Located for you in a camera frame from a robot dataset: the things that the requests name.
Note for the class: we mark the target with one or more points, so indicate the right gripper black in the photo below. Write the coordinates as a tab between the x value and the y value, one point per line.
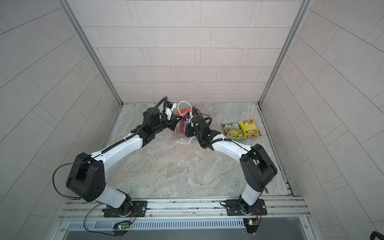
189	127

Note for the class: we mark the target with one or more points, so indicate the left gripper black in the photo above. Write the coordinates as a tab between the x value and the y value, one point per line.
173	121

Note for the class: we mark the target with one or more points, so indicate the red paper gift bag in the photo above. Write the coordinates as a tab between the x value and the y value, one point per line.
180	136

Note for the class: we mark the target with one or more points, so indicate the green snack packet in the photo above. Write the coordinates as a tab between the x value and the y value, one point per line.
233	131

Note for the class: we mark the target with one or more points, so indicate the yellow snack packet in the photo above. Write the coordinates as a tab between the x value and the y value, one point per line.
249	129

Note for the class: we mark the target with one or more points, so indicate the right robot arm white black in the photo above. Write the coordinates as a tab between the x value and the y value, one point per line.
257	166

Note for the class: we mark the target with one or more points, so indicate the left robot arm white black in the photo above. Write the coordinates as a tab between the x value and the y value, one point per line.
87	177

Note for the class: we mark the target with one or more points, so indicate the purple snack packet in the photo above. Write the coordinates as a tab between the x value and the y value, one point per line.
186	120

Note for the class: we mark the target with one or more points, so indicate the left circuit board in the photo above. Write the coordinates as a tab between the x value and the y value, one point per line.
122	226

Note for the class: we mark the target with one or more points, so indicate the circuit board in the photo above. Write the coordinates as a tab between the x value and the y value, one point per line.
251	225
122	226

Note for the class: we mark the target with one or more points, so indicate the right circuit board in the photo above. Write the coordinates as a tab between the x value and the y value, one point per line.
251	225

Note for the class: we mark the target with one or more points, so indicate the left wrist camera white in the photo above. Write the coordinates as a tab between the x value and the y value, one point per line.
168	109

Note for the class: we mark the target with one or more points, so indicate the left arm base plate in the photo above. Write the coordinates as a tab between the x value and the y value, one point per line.
128	209

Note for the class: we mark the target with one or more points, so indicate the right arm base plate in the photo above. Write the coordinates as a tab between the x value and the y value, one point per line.
241	208

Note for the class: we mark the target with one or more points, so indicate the aluminium mounting rail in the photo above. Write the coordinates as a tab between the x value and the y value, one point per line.
191	208

